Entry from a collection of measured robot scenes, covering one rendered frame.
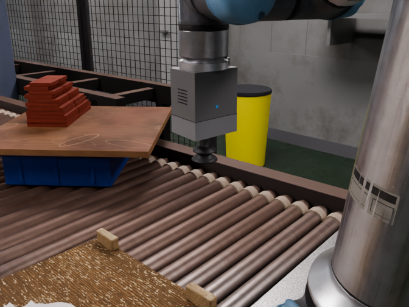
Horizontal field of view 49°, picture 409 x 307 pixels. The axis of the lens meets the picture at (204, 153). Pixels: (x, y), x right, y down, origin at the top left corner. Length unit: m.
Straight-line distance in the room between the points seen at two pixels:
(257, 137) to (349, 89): 0.99
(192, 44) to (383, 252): 0.43
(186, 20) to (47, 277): 0.52
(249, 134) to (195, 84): 3.16
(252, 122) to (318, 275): 3.42
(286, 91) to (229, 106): 3.91
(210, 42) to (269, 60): 4.04
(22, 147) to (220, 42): 0.75
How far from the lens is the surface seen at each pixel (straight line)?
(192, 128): 0.67
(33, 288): 0.86
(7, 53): 2.50
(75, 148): 1.22
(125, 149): 1.18
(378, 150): 0.30
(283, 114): 4.66
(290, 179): 1.23
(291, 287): 0.86
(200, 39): 0.65
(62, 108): 1.43
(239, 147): 3.85
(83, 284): 0.85
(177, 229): 1.02
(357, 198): 0.32
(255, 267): 0.92
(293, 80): 4.55
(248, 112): 3.74
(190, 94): 0.66
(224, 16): 0.56
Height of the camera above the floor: 1.41
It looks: 19 degrees down
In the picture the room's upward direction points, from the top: straight up
